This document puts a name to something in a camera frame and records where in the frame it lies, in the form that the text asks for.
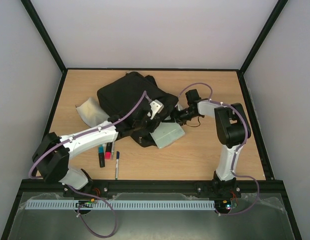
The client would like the black student backpack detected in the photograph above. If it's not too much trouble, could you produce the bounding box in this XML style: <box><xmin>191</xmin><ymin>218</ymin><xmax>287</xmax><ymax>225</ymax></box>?
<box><xmin>96</xmin><ymin>71</ymin><xmax>178</xmax><ymax>148</ymax></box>

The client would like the grey Great Gatsby book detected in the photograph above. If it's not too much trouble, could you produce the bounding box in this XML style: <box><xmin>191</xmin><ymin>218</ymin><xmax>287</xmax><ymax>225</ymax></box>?
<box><xmin>150</xmin><ymin>122</ymin><xmax>186</xmax><ymax>149</ymax></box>

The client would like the white fabric pouch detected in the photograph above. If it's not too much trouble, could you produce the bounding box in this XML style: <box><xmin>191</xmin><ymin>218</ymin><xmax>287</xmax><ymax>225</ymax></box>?
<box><xmin>75</xmin><ymin>97</ymin><xmax>110</xmax><ymax>128</ymax></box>

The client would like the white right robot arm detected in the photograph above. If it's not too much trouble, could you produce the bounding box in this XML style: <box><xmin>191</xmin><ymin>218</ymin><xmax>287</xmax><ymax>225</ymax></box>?
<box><xmin>170</xmin><ymin>89</ymin><xmax>251</xmax><ymax>196</ymax></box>

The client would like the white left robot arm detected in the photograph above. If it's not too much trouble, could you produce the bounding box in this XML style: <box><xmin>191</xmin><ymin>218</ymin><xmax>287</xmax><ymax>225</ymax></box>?
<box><xmin>28</xmin><ymin>100</ymin><xmax>164</xmax><ymax>191</ymax></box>

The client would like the blue cap white marker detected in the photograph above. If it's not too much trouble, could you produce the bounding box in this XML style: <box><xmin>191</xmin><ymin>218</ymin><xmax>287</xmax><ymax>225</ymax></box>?
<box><xmin>115</xmin><ymin>151</ymin><xmax>120</xmax><ymax>180</ymax></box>

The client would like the pink black highlighter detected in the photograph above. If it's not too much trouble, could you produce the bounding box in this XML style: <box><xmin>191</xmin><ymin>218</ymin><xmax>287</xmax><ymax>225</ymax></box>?
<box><xmin>104</xmin><ymin>142</ymin><xmax>113</xmax><ymax>160</ymax></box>

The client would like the blue black highlighter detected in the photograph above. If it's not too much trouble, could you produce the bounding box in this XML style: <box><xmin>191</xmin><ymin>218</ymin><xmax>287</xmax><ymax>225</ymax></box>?
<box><xmin>98</xmin><ymin>145</ymin><xmax>105</xmax><ymax>168</ymax></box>

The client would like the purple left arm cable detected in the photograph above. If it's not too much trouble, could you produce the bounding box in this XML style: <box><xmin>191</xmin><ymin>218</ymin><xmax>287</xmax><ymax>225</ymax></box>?
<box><xmin>28</xmin><ymin>90</ymin><xmax>152</xmax><ymax>237</ymax></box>

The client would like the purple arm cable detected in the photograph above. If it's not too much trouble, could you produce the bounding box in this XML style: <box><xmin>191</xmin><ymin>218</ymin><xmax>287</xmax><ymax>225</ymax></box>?
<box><xmin>28</xmin><ymin>90</ymin><xmax>152</xmax><ymax>237</ymax></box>
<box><xmin>177</xmin><ymin>82</ymin><xmax>260</xmax><ymax>216</ymax></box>

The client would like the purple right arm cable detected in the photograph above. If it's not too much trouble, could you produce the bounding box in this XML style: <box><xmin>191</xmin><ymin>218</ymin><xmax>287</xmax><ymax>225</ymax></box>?
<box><xmin>177</xmin><ymin>82</ymin><xmax>260</xmax><ymax>216</ymax></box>

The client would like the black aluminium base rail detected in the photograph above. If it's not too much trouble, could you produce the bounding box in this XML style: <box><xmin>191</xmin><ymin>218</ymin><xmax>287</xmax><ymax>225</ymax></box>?
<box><xmin>19</xmin><ymin>178</ymin><xmax>283</xmax><ymax>198</ymax></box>

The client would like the light blue cable duct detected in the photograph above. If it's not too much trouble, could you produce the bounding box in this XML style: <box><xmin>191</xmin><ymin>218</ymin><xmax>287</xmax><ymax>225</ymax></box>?
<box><xmin>25</xmin><ymin>199</ymin><xmax>216</xmax><ymax>211</ymax></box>

